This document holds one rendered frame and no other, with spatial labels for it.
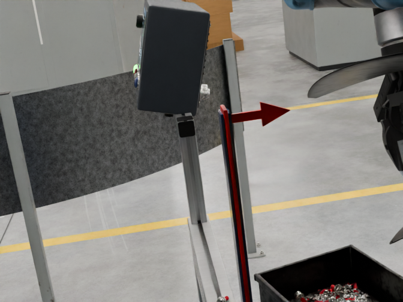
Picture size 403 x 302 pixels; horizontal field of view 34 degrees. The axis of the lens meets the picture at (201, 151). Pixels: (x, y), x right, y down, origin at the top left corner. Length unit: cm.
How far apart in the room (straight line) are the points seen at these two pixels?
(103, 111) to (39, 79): 436
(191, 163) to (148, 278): 179
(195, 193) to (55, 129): 119
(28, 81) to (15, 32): 48
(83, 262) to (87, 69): 367
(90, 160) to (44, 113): 24
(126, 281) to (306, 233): 87
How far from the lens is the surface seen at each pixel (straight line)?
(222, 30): 874
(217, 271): 104
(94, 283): 300
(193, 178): 120
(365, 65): 56
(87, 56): 663
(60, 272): 317
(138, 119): 245
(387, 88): 94
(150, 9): 118
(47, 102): 231
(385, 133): 92
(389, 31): 89
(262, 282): 96
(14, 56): 671
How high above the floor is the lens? 134
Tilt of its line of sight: 17 degrees down
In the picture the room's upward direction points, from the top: 7 degrees counter-clockwise
